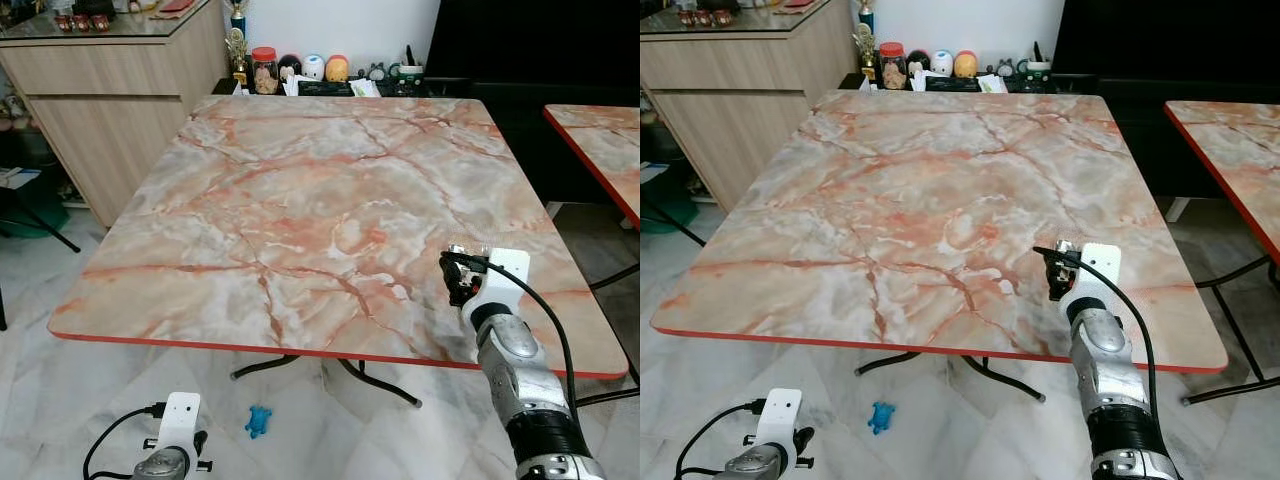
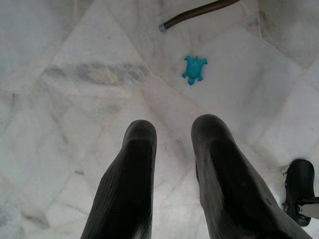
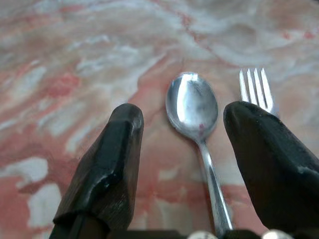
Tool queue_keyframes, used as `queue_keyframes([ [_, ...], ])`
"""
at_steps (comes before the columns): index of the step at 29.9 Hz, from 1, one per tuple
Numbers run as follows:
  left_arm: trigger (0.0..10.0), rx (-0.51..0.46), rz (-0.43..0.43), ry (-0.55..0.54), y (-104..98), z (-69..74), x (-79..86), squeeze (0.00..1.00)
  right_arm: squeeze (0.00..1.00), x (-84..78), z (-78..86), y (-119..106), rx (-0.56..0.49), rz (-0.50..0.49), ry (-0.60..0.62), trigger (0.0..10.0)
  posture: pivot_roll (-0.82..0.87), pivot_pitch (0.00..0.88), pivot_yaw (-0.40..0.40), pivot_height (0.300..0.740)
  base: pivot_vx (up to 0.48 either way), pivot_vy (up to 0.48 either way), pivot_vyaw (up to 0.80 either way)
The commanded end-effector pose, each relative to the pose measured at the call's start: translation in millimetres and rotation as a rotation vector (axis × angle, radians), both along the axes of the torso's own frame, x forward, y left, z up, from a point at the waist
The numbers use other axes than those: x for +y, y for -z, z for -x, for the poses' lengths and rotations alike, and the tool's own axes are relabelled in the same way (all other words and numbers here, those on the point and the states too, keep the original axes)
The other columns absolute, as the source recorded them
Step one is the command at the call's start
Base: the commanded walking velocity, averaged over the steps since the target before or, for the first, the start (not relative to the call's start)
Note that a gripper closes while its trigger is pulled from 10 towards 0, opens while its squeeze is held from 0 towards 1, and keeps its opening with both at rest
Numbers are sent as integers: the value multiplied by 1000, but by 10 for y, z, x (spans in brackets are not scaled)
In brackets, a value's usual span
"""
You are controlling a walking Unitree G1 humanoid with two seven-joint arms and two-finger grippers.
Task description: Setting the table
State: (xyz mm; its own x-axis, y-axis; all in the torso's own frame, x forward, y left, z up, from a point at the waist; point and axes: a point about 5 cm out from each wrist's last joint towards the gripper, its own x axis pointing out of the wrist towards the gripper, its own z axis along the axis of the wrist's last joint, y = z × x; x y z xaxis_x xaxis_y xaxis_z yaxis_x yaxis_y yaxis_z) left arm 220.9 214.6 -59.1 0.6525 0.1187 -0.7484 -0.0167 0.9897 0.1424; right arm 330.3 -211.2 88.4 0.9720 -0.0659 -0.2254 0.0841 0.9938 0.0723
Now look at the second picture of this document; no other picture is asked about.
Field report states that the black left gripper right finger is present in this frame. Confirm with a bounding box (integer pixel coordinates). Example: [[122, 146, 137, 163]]
[[191, 114, 312, 239]]

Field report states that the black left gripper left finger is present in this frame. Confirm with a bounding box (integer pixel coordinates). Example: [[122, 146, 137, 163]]
[[80, 119, 157, 239]]

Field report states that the teal turtle toy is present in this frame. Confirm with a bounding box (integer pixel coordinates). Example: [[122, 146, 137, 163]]
[[181, 55, 208, 85]]

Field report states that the black robot foot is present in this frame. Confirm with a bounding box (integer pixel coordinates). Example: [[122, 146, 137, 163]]
[[283, 158, 316, 227]]

